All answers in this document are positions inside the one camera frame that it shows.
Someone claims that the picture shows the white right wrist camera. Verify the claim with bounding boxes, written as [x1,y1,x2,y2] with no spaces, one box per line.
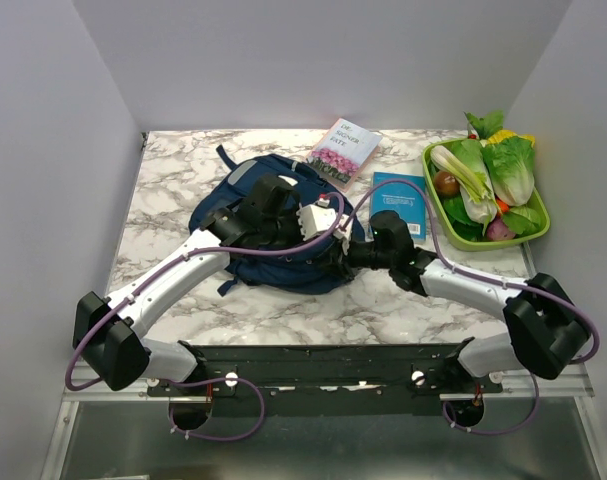
[333,215,353,255]

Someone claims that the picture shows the green lettuce head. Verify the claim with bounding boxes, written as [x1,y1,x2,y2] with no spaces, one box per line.
[482,136,535,207]

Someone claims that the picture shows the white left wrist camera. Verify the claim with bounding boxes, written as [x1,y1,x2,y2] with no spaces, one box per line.
[296,204,336,241]

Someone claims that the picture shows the white green bok choy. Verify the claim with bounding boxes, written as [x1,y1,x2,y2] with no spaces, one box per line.
[429,139,498,227]

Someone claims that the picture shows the navy blue student backpack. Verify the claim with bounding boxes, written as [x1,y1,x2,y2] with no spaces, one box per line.
[188,146,351,296]

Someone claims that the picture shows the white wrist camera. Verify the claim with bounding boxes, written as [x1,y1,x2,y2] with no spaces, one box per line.
[296,204,336,241]
[333,215,353,255]

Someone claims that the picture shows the brown round fruit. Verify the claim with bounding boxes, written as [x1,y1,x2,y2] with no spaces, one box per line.
[432,171,460,199]

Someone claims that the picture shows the black mounting rail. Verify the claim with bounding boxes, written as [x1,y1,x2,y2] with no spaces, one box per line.
[147,342,501,425]

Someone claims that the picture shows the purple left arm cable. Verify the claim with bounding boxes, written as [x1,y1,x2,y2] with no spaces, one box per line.
[64,192,347,443]

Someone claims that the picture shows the purple onion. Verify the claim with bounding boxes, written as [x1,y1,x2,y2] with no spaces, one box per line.
[485,216,516,242]

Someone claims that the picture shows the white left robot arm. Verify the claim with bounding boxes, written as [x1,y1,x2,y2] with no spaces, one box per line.
[73,174,302,395]

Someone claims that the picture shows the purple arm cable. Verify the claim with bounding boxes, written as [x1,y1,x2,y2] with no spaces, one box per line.
[340,178,602,435]
[64,192,347,443]

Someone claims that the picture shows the white book with pink roses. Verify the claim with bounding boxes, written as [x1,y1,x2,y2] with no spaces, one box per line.
[305,118,382,191]

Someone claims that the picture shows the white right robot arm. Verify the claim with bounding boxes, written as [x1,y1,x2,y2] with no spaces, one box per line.
[341,211,591,392]

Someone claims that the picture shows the green plastic vegetable tray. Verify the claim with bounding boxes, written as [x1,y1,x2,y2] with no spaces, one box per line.
[423,135,551,251]

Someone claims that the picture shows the teal blue hardcover book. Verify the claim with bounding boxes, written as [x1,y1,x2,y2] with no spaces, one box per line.
[369,171,426,242]

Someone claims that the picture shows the aluminium frame rail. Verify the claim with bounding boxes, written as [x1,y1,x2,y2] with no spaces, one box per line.
[40,394,80,480]

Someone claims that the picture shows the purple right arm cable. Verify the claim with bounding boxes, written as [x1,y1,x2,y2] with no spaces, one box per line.
[340,178,602,435]

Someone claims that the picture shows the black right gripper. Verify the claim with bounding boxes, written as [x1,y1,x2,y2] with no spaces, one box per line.
[316,231,394,280]

